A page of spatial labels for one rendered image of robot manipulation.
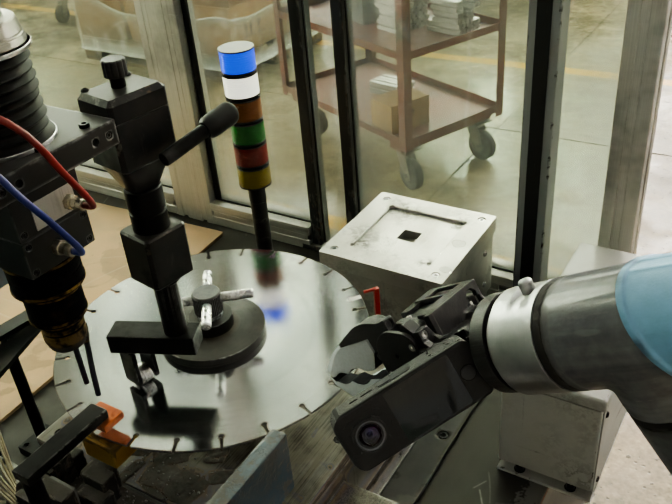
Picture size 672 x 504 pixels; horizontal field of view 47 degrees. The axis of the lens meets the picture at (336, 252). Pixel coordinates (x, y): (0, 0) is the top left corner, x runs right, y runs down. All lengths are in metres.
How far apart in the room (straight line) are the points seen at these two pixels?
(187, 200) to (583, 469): 0.87
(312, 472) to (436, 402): 0.28
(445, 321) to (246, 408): 0.23
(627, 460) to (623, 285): 1.57
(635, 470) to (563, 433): 1.14
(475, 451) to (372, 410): 0.43
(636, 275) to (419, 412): 0.18
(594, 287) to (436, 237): 0.59
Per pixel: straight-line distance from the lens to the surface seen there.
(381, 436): 0.56
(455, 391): 0.56
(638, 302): 0.46
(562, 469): 0.91
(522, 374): 0.52
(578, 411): 0.85
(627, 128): 1.01
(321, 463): 0.82
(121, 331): 0.76
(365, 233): 1.07
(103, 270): 1.37
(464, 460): 0.96
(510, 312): 0.52
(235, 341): 0.80
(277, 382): 0.76
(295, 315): 0.84
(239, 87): 1.00
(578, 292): 0.49
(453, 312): 0.61
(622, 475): 1.99
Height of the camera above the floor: 1.45
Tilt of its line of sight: 32 degrees down
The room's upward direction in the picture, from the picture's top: 5 degrees counter-clockwise
